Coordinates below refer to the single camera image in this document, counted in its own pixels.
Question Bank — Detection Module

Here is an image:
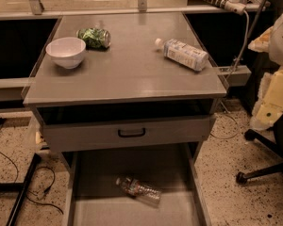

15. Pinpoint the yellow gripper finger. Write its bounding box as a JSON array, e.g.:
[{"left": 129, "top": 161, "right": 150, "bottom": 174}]
[
  {"left": 250, "top": 68, "right": 283, "bottom": 131},
  {"left": 248, "top": 27, "right": 273, "bottom": 53}
]

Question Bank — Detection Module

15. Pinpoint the clear plastic water bottle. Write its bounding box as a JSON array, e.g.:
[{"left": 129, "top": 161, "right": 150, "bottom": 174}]
[{"left": 116, "top": 177, "right": 161, "bottom": 204}]

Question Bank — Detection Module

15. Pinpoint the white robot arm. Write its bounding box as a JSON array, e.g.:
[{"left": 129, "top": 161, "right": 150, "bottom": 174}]
[{"left": 248, "top": 13, "right": 283, "bottom": 131}]

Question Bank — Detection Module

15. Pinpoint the white labelled plastic bottle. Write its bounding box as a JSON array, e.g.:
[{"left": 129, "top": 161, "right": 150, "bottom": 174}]
[{"left": 155, "top": 39, "right": 208, "bottom": 72}]

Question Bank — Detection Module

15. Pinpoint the grey open lower drawer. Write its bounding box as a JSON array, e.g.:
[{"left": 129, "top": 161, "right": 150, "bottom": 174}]
[{"left": 62, "top": 144, "right": 212, "bottom": 226}]

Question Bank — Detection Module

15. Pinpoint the grey drawer cabinet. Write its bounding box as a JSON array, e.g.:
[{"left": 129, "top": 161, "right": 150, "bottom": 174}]
[{"left": 23, "top": 11, "right": 228, "bottom": 226}]

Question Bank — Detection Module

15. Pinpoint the grey upper drawer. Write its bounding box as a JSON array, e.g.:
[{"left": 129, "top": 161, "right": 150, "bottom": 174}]
[{"left": 42, "top": 115, "right": 216, "bottom": 152}]

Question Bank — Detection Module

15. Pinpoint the white power strip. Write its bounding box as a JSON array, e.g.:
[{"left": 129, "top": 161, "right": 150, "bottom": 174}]
[{"left": 203, "top": 0, "right": 246, "bottom": 15}]

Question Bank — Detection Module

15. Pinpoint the white ceramic bowl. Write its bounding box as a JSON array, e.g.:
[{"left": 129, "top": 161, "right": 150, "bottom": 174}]
[{"left": 45, "top": 37, "right": 86, "bottom": 69}]

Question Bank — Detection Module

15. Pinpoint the black floor stand bar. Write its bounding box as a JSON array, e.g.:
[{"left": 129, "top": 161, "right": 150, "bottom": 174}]
[{"left": 0, "top": 153, "right": 42, "bottom": 226}]

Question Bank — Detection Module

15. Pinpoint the white power cable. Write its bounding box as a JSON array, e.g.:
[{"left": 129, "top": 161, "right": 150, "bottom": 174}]
[{"left": 223, "top": 9, "right": 251, "bottom": 80}]

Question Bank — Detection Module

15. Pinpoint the black drawer handle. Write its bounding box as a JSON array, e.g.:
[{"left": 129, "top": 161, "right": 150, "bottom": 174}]
[{"left": 117, "top": 128, "right": 146, "bottom": 138}]

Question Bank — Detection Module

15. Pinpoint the black floor cable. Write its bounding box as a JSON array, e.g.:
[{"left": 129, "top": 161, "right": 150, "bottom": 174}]
[{"left": 0, "top": 144, "right": 64, "bottom": 216}]

